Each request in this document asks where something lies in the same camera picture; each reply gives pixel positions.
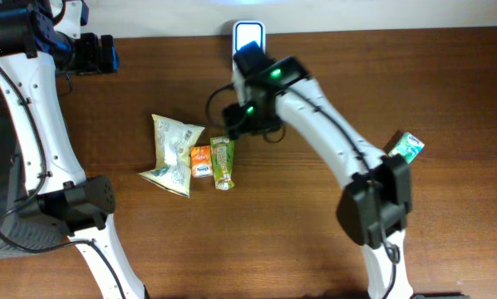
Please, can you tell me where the green snack tube packet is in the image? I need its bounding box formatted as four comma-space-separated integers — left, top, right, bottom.
210, 136, 235, 191

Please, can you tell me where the orange small carton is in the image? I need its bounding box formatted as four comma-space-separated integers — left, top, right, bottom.
190, 145, 213, 178

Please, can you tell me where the beige snack bag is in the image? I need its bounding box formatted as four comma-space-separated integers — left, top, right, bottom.
139, 114, 204, 198

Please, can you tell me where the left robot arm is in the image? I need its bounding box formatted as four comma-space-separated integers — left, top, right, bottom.
0, 1, 148, 298

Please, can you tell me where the teal tissue pack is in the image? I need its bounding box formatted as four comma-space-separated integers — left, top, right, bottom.
388, 132, 425, 164

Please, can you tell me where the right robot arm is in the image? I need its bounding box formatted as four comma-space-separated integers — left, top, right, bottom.
222, 42, 414, 298

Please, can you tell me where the dark grey plastic basket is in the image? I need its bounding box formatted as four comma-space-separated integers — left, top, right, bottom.
0, 91, 62, 259

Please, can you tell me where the white barcode scanner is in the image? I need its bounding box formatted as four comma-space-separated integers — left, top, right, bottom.
231, 20, 268, 81

